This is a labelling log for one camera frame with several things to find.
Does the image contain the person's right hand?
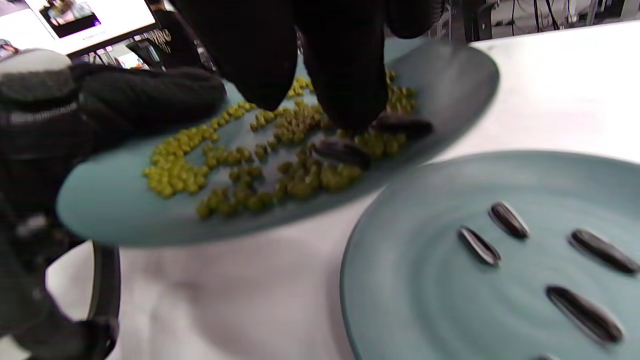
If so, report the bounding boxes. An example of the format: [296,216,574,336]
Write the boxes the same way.
[0,0,446,211]

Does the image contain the single striped sunflower seed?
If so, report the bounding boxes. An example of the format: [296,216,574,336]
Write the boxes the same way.
[371,114,435,141]
[568,228,640,275]
[488,201,531,240]
[312,138,372,170]
[545,285,625,346]
[457,225,502,267]

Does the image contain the teal plate with green beans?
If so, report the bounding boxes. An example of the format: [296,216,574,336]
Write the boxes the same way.
[56,37,501,248]

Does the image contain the black pillar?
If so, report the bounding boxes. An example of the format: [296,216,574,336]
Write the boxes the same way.
[462,0,496,43]

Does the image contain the pile of green mung beans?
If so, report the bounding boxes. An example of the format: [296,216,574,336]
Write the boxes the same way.
[142,70,418,218]

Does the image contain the large white screen monitor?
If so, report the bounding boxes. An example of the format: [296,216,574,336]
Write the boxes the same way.
[0,0,159,57]

